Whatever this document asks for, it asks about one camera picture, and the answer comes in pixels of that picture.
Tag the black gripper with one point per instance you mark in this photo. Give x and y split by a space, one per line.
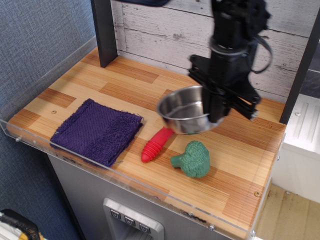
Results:
225 81

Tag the silver metal pan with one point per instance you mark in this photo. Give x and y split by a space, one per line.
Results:
182 111

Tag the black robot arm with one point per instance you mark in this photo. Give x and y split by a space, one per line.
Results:
239 22

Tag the green toy broccoli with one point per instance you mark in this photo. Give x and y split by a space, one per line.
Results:
194 162

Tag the white appliance at right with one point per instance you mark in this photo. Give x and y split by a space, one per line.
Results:
297 168

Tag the purple towel cloth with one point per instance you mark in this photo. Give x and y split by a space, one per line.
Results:
97 132

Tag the silver dispenser button panel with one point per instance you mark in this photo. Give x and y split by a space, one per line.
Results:
127 224

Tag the clear acrylic table guard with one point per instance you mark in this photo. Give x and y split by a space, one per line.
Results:
44 79

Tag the black and yellow bag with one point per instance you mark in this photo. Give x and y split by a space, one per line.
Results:
14 226

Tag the red handled fork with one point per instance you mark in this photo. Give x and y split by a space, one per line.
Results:
155 144

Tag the black right frame post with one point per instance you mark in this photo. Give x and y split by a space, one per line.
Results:
305 62

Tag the black frame post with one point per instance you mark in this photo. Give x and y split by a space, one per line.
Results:
105 31
305 62

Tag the black left frame post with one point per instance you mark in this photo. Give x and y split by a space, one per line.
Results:
105 31

